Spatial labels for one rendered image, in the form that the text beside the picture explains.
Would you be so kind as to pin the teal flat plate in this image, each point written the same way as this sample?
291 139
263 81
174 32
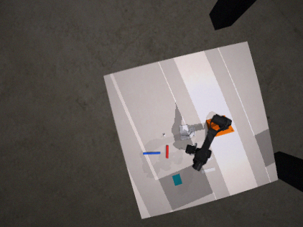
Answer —
177 179

